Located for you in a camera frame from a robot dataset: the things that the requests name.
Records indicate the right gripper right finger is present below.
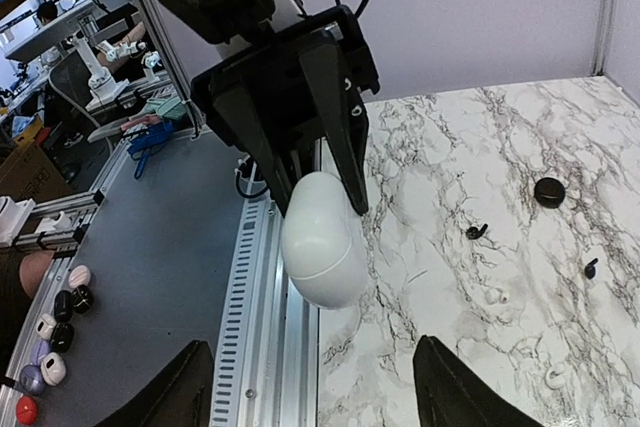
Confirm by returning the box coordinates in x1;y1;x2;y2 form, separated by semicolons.
412;336;539;426

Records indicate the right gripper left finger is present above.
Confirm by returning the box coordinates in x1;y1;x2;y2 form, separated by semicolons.
97;340;214;427

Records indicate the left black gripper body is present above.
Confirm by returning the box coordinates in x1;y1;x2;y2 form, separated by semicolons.
191;5;380;154

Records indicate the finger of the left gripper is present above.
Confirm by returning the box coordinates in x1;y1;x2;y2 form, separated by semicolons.
300;41;369;213
213;85;291;215

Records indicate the white earbud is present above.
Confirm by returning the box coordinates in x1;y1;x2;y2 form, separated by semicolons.
544;362;570;390
485;287;510;305

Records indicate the white earbud charging case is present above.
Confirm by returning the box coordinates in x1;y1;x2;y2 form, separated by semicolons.
281;172;367;310

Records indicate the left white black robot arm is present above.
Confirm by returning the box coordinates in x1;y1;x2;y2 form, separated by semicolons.
161;0;380;214

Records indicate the pink white earbud case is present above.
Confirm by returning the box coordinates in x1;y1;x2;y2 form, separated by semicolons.
40;352;67;387

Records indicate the black earbud case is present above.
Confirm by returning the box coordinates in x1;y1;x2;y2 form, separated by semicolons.
49;285;95;353

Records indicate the purple earbud case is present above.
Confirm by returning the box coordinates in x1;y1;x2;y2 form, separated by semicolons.
19;339;51;396

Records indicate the red earbud case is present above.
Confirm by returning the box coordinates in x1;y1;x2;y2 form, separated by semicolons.
15;395;39;426

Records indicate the black round charging case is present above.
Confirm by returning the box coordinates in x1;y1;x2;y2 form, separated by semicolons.
534;177;566;209

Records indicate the blue plastic tool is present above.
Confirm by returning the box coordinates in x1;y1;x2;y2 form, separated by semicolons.
127;121;175;180

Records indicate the small white background robot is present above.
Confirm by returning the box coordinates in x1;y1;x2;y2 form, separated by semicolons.
69;31;161;112

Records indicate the black earbud upper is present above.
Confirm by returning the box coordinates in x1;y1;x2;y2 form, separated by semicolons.
465;223;488;240

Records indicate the black earbud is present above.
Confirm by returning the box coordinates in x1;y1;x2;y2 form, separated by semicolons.
584;258;599;280
465;223;488;240

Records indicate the black earbud lower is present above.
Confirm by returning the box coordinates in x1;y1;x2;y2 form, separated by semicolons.
584;258;599;280

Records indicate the cardboard box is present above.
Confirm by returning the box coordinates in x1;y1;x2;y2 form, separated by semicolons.
0;141;73;203

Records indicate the aluminium front rail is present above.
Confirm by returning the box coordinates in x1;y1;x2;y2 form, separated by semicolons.
209;173;319;426

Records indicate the left corner aluminium post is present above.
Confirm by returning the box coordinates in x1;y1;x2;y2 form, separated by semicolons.
135;0;203;140

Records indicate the corner aluminium post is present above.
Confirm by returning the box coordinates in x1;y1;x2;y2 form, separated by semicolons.
591;0;618;76
135;0;203;140

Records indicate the right corner aluminium post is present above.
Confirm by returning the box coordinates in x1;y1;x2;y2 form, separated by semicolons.
591;0;618;76

